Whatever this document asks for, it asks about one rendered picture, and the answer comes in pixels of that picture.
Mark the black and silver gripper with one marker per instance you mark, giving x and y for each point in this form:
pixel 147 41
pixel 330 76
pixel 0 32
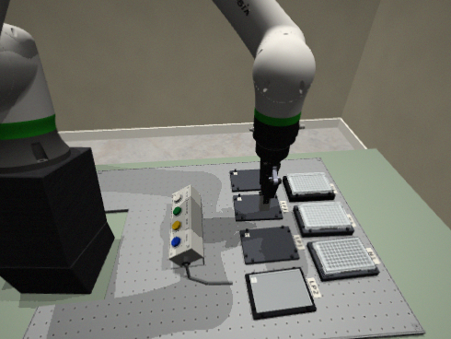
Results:
pixel 269 182

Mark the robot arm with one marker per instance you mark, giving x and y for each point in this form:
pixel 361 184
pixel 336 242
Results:
pixel 282 74

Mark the white button panel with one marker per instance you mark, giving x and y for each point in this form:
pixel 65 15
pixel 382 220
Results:
pixel 185 235

